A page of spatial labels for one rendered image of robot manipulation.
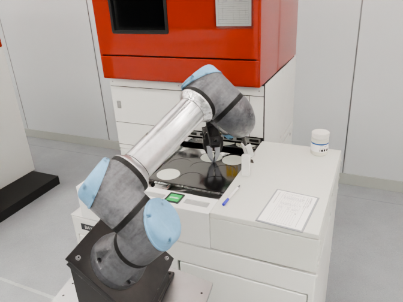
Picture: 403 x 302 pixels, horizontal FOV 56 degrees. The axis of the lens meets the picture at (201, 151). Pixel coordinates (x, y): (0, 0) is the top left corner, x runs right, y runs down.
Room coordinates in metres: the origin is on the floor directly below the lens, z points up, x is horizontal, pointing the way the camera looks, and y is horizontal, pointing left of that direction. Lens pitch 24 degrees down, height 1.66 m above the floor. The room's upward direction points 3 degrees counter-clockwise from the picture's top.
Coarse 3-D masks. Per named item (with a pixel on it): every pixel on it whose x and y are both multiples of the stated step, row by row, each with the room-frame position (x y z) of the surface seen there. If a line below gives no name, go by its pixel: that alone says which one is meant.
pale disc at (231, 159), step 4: (228, 156) 1.59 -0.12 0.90; (232, 156) 1.59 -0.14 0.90; (236, 156) 1.59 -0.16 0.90; (240, 156) 1.59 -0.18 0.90; (224, 160) 1.56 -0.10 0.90; (228, 160) 1.56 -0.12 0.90; (232, 160) 1.55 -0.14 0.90; (236, 160) 1.55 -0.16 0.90; (240, 160) 1.55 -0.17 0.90; (228, 164) 1.51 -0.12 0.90; (232, 164) 1.51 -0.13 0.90; (236, 164) 1.51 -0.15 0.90
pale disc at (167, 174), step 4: (160, 172) 1.47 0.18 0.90; (164, 172) 1.47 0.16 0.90; (168, 172) 1.47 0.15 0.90; (172, 172) 1.47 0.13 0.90; (176, 172) 1.47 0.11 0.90; (160, 176) 1.44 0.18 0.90; (164, 176) 1.43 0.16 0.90; (168, 176) 1.43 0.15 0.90; (172, 176) 1.43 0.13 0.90; (176, 176) 1.43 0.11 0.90
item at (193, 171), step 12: (180, 156) 1.62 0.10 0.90; (192, 156) 1.62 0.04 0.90; (168, 168) 1.50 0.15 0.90; (180, 168) 1.50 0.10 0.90; (192, 168) 1.49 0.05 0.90; (204, 168) 1.49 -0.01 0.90; (216, 168) 1.48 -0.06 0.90; (228, 168) 1.47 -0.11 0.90; (240, 168) 1.47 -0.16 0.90; (168, 180) 1.39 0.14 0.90; (180, 180) 1.39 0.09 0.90; (192, 180) 1.39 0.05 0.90; (204, 180) 1.38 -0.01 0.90; (216, 180) 1.37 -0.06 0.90; (228, 180) 1.37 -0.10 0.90
